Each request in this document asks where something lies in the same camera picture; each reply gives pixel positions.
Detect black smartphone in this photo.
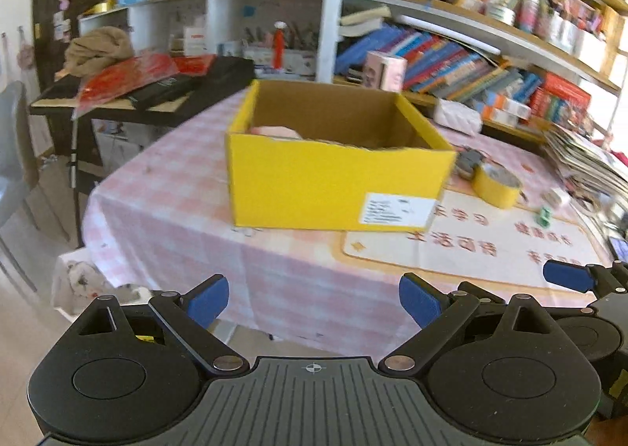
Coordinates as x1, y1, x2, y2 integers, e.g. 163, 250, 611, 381
608, 236, 628, 264

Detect white quilted pouch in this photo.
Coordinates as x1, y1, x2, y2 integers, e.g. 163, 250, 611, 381
433, 98, 483, 137

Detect orange white box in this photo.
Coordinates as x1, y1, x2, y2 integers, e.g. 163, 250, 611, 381
475, 101, 518, 127
481, 92, 531, 121

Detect stack of papers and notebooks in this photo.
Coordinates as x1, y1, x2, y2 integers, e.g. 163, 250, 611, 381
543, 125, 627, 199

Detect red packaged decorations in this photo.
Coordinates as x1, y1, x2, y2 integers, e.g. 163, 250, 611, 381
72, 51, 216, 119

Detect grey chair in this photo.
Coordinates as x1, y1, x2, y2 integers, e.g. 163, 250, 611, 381
0, 79, 70, 295

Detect white pen holder box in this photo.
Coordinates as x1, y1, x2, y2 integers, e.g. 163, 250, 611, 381
573, 30, 607, 73

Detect beige cloth bundle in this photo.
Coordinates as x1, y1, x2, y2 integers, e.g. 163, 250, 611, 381
64, 26, 134, 78

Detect red dictionary book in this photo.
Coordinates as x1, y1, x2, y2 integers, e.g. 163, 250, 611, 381
542, 72, 591, 112

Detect yellow tape roll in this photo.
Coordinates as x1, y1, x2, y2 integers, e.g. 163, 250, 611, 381
471, 162, 523, 210

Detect black electronic keyboard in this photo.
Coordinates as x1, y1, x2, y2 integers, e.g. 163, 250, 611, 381
29, 55, 257, 128

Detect pink cartoon cylinder cup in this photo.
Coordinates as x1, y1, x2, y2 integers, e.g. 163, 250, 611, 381
362, 51, 407, 93

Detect orange white box lower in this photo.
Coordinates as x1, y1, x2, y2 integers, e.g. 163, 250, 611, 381
475, 101, 518, 127

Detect white charger plug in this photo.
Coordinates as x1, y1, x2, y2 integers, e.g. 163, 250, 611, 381
542, 188, 571, 210

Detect orange white box upper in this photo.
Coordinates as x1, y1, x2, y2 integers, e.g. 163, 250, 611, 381
481, 92, 531, 121

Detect large pink plush pig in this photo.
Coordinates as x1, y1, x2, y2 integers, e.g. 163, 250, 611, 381
249, 126, 302, 140

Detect yellow cardboard box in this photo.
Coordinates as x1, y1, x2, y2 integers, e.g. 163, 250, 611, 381
226, 80, 456, 231

